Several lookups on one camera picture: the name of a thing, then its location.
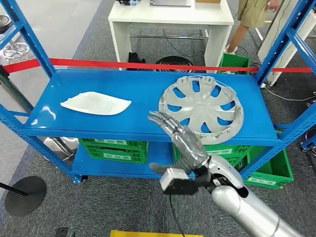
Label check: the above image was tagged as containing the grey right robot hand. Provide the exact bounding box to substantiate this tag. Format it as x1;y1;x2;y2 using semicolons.
148;110;211;175

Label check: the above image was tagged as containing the silver plastic wheel hubcap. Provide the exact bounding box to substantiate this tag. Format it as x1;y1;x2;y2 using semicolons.
158;75;244;145

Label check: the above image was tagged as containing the black ribbed round disc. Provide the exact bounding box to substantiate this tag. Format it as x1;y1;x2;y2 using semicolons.
155;56;194;73

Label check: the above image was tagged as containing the green open plastic bin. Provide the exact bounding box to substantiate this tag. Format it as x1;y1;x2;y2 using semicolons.
219;52;250;75
243;130;294;190

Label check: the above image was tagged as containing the black bag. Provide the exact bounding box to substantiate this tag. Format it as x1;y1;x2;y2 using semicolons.
127;52;146;71

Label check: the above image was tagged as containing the red barrier tape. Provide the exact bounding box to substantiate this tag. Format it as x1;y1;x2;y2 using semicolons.
0;58;313;74

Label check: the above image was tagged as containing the white plastic mirror cover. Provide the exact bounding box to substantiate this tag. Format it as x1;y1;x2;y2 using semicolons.
60;91;132;116

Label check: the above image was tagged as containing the white desk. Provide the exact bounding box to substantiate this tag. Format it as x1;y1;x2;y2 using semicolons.
108;0;235;71

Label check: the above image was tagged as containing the person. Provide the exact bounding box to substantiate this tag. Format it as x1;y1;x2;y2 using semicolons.
224;0;281;55

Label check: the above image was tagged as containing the white partition panel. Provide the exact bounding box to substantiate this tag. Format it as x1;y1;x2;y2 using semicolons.
256;0;316;86

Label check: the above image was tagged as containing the chrome round stool base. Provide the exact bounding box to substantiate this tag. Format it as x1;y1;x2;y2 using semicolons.
43;136;79;162

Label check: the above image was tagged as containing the black stanchion with round base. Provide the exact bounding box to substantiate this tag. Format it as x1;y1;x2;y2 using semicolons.
0;176;47;217

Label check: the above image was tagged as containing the black stool with chrome base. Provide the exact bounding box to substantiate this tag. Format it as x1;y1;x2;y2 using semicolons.
0;14;29;61

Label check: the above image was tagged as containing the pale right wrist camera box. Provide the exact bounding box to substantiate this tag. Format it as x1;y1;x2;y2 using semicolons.
160;167;199;196

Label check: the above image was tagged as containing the black camera cable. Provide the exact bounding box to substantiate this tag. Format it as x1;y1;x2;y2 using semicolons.
169;195;186;237

